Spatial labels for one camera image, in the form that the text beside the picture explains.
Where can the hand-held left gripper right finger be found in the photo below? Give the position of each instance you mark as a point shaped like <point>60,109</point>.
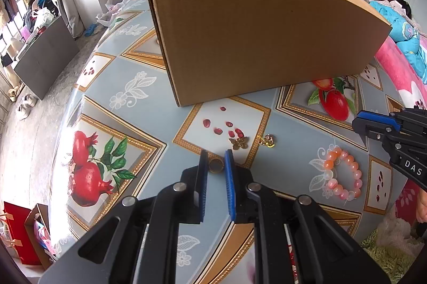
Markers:
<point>230,190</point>

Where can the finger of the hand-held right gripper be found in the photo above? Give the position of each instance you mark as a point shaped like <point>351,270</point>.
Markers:
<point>377,115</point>
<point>367,130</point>

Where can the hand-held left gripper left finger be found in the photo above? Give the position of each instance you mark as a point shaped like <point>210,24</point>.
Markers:
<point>201,190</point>

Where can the gold butterfly charm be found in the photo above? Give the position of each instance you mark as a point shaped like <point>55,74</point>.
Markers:
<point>241,142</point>

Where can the small gold charm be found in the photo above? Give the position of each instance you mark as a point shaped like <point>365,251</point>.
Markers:
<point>268,140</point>

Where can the brown cardboard box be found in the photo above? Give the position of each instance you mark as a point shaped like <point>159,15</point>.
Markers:
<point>250,37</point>

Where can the person's right hand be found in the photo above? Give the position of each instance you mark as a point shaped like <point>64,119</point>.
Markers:
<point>422,207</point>

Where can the pink floral blanket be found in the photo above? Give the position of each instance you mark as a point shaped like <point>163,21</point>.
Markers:
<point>393,60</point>

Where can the blue clothing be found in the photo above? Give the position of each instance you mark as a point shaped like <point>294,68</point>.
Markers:
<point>400,27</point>

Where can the fruit printed tablecloth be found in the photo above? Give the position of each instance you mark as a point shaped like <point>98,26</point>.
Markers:
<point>133,123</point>

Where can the green fluffy garment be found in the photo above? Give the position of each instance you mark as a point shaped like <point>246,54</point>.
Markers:
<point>387,257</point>

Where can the black cloth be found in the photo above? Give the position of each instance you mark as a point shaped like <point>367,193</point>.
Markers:
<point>404,6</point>

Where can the small open cardboard box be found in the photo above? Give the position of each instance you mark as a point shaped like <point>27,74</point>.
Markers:
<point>33,220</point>

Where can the red gift bag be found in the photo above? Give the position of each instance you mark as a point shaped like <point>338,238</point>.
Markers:
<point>18,234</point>

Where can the white shoe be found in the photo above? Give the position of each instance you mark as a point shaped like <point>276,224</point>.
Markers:
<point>23,112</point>
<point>30,100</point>

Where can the blue slippers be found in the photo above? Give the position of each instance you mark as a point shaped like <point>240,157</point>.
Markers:
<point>90,31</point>

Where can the grey cabinet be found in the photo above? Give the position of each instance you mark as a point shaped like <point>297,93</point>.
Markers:
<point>46,60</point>

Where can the white plastic bag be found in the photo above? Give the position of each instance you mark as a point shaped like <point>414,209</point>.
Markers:
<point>115,5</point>

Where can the beige slipper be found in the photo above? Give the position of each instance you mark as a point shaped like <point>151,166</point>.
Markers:
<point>13,93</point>

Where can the pile of clothes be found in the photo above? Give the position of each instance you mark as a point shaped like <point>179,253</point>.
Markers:
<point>40,3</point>

